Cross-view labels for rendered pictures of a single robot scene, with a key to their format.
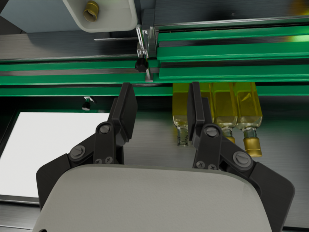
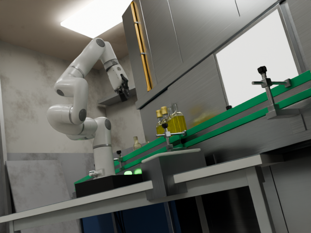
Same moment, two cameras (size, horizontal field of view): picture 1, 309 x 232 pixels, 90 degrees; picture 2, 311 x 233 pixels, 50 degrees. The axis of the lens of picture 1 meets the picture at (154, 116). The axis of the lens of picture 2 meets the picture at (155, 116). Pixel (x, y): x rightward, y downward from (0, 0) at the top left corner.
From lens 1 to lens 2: 1.60 m
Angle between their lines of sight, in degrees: 75
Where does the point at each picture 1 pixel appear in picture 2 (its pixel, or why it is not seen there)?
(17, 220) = (247, 15)
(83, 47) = (216, 145)
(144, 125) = (210, 112)
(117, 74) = (197, 131)
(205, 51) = (155, 142)
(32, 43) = (251, 141)
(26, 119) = (289, 76)
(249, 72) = not seen: hidden behind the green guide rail
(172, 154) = (195, 101)
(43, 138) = not seen: hidden behind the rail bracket
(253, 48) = (146, 147)
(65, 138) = (249, 78)
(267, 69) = not seen: hidden behind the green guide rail
